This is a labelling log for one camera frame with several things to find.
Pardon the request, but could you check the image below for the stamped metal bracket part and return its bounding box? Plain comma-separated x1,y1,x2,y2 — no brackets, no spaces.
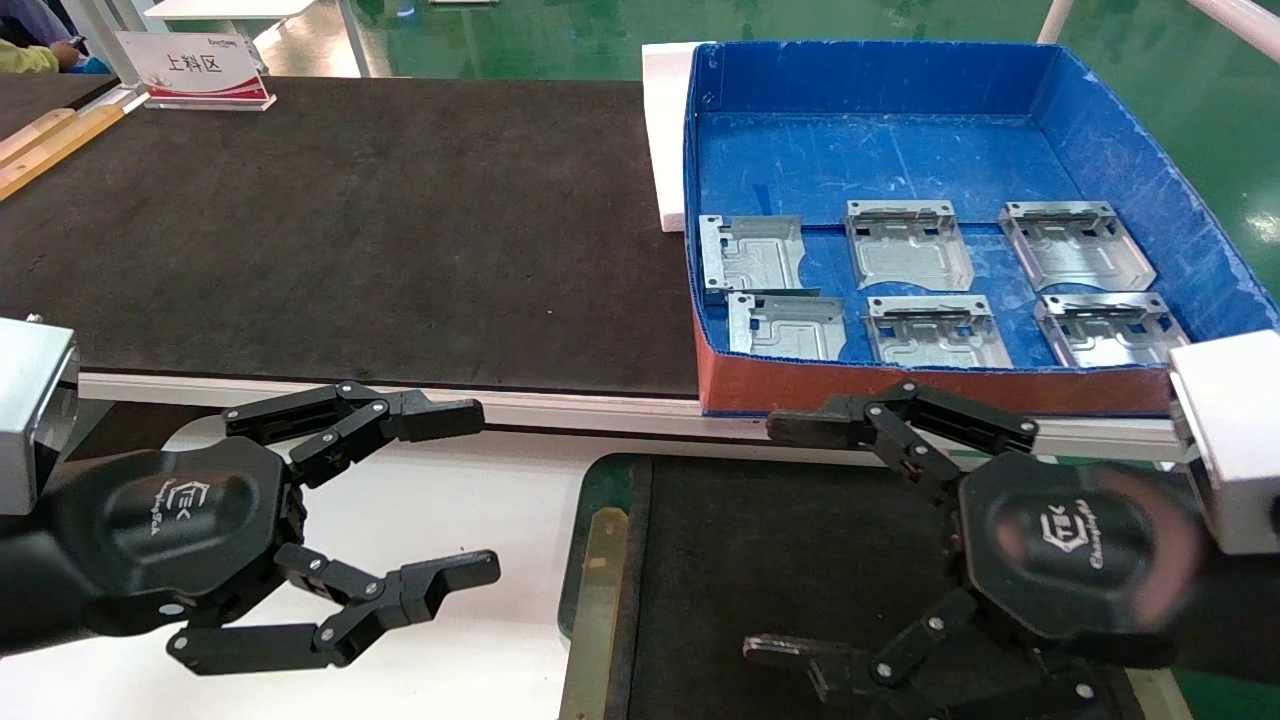
726,292,849,361
698,214,821,304
865,294,1014,369
998,201,1159,293
1033,292,1191,368
843,200,976,293

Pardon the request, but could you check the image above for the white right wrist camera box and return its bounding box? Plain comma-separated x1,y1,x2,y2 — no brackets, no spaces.
1168,330,1280,556

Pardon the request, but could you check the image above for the white metal post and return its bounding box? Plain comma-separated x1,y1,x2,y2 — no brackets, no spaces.
65,0,151,86

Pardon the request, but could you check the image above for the black container tray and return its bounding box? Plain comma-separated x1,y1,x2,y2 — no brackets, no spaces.
558,452,1191,720

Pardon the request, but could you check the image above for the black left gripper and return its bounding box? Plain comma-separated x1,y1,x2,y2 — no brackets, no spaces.
45,382,501,676

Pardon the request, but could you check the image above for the blue corrugated plastic box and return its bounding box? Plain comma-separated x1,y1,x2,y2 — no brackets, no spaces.
683,40,1280,419

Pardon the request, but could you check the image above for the white foam block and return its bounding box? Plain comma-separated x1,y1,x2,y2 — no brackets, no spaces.
641,41,716,234

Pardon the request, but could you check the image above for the white red acrylic sign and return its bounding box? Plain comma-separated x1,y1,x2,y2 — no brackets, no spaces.
113,30,278,112

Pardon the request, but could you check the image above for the orange wooden strip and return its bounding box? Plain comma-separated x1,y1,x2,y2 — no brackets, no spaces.
0,103,126,201

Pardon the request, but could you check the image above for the yellow sleeved forearm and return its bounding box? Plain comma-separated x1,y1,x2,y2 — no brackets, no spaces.
0,38,61,76

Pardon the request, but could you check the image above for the light wooden strip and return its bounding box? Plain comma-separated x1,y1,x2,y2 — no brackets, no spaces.
0,108,79,166

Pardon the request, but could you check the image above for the aluminium conveyor frame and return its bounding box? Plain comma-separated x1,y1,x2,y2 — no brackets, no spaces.
78,372,1191,463

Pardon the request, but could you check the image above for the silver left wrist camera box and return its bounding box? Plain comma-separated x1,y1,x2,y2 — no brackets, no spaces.
0,318,79,516

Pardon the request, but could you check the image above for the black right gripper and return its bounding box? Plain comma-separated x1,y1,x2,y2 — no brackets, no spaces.
742,380,1201,720

